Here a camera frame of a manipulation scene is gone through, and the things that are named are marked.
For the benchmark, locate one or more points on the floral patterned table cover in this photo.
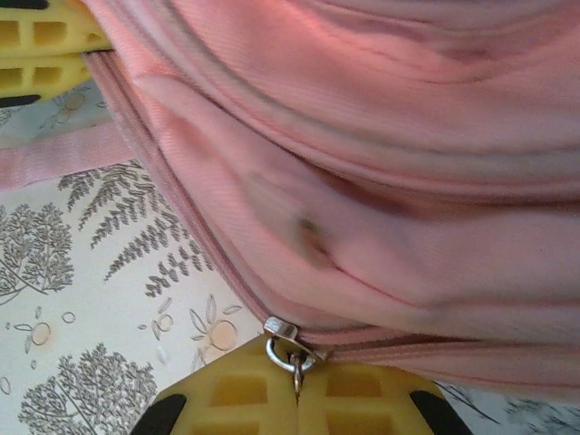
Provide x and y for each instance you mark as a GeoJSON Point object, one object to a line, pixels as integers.
{"type": "Point", "coordinates": [90, 294]}

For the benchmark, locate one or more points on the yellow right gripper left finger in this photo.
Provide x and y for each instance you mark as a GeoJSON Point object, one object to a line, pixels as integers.
{"type": "Point", "coordinates": [235, 399]}

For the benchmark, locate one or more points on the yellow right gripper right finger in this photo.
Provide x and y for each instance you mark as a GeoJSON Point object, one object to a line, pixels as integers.
{"type": "Point", "coordinates": [362, 403]}

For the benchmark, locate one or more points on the pink student backpack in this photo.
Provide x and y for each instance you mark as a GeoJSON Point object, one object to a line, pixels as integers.
{"type": "Point", "coordinates": [362, 136]}

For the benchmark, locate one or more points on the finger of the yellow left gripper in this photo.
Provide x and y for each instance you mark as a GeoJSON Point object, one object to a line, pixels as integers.
{"type": "Point", "coordinates": [45, 34]}
{"type": "Point", "coordinates": [41, 77]}

